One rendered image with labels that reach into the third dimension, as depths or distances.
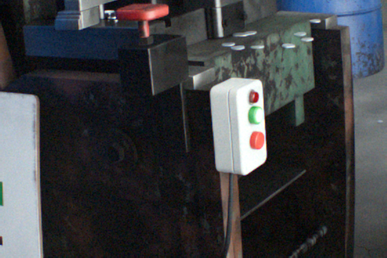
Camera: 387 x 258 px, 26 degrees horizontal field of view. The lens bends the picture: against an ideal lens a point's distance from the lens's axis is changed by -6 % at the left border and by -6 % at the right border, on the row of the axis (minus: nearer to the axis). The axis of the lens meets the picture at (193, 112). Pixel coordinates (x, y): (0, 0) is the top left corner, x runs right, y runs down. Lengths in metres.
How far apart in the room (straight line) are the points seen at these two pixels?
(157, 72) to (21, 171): 0.44
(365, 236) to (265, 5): 0.77
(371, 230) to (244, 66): 0.89
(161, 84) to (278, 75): 0.39
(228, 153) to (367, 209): 1.13
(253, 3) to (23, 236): 0.65
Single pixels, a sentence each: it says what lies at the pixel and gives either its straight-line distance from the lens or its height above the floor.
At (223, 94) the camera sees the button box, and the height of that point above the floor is 0.62.
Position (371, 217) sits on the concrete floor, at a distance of 2.34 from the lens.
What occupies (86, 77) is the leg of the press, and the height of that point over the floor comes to 0.62.
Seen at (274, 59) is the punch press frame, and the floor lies 0.59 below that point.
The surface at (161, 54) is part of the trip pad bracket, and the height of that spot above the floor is 0.69.
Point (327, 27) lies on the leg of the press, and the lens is 1.73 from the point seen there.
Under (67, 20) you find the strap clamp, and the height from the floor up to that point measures 0.72.
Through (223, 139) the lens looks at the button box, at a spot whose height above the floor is 0.55.
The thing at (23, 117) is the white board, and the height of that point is 0.54.
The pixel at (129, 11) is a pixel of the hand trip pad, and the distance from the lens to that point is 1.25.
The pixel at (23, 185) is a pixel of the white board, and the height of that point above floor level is 0.42.
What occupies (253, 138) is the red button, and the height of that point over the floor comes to 0.55.
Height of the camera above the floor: 0.96
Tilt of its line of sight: 16 degrees down
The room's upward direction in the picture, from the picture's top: 5 degrees counter-clockwise
